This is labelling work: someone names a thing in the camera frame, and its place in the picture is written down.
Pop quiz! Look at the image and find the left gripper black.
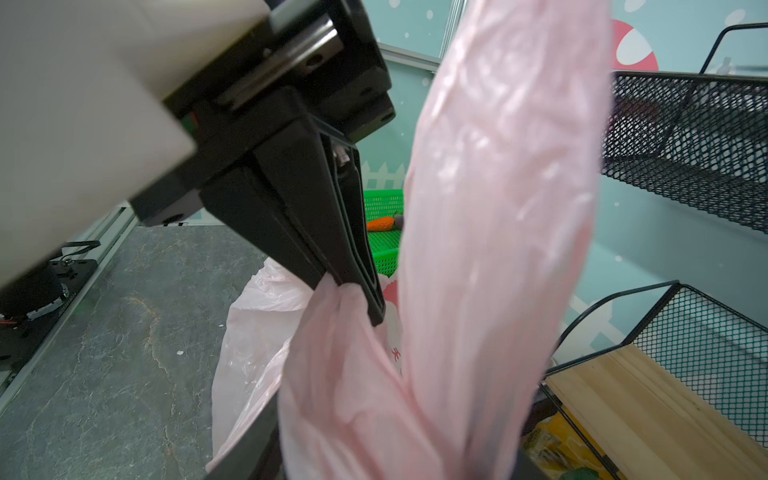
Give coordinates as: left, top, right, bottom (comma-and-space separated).
129, 1, 396, 326

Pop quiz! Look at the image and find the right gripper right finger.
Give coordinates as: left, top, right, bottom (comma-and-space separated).
509, 450, 548, 480

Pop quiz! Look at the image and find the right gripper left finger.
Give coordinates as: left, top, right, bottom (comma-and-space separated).
206, 394, 282, 480

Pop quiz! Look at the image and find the pink plastic grocery bag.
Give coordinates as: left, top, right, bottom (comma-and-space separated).
207, 1, 614, 479

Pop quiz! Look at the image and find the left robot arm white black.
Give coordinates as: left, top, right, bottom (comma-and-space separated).
1, 1, 395, 325

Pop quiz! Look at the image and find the orange yellow candy bag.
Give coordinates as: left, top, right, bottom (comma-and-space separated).
522, 413, 612, 479

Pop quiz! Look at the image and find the green plastic basket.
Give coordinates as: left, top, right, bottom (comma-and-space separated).
363, 189, 404, 277

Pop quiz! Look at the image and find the black wire shelf rack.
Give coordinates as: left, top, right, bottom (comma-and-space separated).
532, 281, 767, 479

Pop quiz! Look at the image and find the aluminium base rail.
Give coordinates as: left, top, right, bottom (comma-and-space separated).
1, 202, 138, 411

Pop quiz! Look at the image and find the black mesh wall basket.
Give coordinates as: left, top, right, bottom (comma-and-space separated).
601, 22, 768, 234

